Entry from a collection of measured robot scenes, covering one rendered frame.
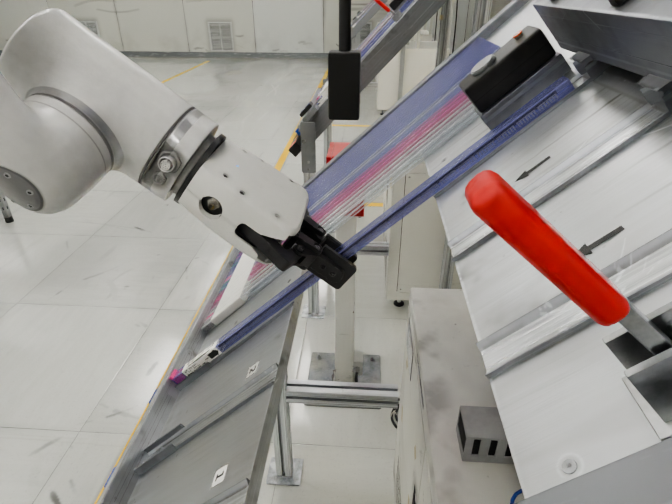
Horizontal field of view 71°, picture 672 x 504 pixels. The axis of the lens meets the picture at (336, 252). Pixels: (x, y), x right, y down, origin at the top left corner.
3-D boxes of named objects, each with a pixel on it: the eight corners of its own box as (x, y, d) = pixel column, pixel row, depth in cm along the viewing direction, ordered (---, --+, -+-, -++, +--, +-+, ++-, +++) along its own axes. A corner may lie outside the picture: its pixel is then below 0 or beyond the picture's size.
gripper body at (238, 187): (190, 145, 37) (306, 228, 40) (225, 114, 46) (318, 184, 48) (147, 213, 40) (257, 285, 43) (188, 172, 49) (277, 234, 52)
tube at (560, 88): (178, 385, 56) (171, 380, 56) (182, 377, 57) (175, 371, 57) (575, 89, 37) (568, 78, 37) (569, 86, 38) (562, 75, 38)
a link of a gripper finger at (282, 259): (264, 260, 38) (310, 264, 42) (228, 194, 42) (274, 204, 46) (256, 269, 39) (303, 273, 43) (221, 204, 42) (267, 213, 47)
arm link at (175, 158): (171, 122, 36) (205, 147, 37) (206, 99, 44) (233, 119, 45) (125, 200, 40) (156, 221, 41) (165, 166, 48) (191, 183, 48)
